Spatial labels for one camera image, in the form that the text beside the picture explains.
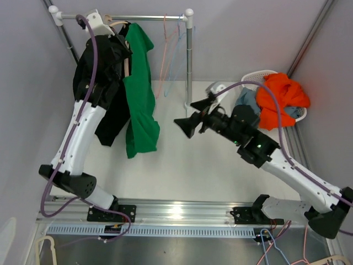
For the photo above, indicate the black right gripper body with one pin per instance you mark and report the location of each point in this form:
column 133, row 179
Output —
column 216, row 121

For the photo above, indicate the grey-blue t shirt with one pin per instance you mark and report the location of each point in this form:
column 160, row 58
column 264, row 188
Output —
column 248, row 97

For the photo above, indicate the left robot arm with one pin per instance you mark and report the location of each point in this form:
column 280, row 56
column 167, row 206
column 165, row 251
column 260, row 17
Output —
column 66, row 170

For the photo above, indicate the light blue wire hanger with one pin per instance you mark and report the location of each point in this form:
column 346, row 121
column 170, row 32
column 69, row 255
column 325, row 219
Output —
column 178, row 63

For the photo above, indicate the black t shirt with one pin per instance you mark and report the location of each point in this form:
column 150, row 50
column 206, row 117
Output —
column 113, row 124

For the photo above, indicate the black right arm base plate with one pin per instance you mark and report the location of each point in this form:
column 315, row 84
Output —
column 248, row 215

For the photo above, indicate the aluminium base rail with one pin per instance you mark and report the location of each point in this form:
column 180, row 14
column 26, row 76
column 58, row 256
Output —
column 164, row 212

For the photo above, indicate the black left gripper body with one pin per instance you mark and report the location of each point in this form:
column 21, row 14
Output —
column 119, row 52

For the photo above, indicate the white slotted cable duct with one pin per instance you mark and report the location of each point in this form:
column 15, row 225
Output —
column 155, row 231

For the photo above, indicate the orange t shirt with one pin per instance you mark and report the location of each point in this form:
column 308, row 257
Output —
column 287, row 92

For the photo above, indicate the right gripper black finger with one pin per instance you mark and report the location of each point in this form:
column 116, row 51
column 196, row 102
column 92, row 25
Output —
column 203, row 105
column 188, row 125

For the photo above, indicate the green t shirt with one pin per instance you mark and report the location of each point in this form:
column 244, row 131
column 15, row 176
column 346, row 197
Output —
column 143, row 130

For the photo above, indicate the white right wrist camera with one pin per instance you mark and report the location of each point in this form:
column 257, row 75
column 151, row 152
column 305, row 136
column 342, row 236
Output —
column 215, row 88

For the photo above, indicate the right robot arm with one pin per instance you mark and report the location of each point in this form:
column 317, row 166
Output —
column 323, row 206

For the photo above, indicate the beige hanger bottom right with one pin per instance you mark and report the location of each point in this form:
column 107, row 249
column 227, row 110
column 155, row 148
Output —
column 332, row 259

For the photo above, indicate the pink wire hanger on floor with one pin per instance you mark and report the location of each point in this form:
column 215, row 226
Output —
column 292, row 243

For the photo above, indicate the metal clothes rack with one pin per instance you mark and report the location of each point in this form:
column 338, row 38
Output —
column 58, row 18

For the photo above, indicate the white perforated plastic basket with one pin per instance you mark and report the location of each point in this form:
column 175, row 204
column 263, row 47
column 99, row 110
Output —
column 258, row 76

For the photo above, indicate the blue wire hanger on floor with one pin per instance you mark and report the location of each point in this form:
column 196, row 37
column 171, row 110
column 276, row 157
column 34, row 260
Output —
column 272, row 244

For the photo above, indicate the pink wire hanger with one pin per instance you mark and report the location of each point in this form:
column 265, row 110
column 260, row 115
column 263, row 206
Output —
column 168, row 39
column 292, row 243

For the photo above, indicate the beige wooden hanger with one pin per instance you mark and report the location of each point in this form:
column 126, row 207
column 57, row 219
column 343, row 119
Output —
column 120, row 29

